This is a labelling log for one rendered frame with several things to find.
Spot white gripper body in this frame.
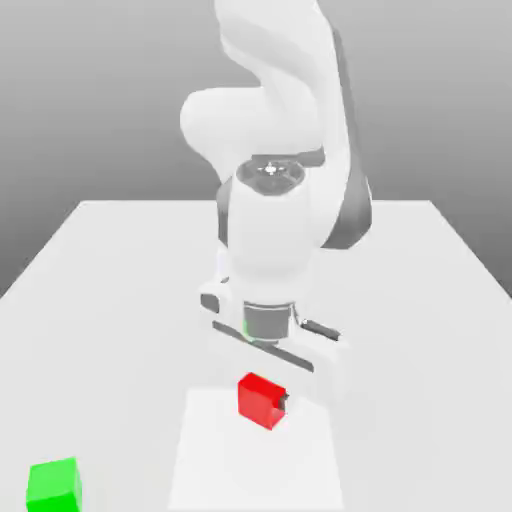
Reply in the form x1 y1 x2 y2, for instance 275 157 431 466
208 319 351 402

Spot small red cube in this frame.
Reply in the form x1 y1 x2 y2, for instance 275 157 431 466
236 371 289 432

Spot small green cube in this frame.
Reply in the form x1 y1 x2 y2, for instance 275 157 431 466
25 456 84 512

